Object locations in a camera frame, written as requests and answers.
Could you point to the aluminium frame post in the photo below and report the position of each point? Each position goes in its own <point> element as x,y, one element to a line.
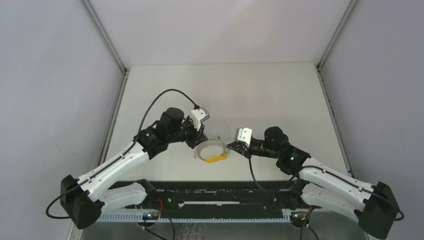
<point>319,68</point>
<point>110,47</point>

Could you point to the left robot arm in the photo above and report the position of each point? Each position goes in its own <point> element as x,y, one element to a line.
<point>87,197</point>

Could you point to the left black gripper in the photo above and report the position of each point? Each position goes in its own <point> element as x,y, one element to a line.
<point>198,137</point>

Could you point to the right aluminium frame post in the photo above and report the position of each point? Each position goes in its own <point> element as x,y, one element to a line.
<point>319,68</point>

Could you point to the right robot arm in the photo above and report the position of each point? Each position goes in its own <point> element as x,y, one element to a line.
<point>372,206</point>

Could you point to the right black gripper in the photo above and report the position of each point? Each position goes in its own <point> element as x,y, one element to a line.
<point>235,146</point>

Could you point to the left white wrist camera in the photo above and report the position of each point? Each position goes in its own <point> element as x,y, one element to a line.
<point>199,116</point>

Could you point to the left aluminium frame post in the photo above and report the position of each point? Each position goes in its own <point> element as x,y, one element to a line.
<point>110,47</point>

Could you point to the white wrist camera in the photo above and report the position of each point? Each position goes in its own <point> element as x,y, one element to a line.
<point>199,116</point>
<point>243,135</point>

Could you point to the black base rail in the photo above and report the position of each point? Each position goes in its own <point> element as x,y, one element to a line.
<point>222,200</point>

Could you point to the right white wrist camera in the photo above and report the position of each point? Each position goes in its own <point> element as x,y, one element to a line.
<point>243,135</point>

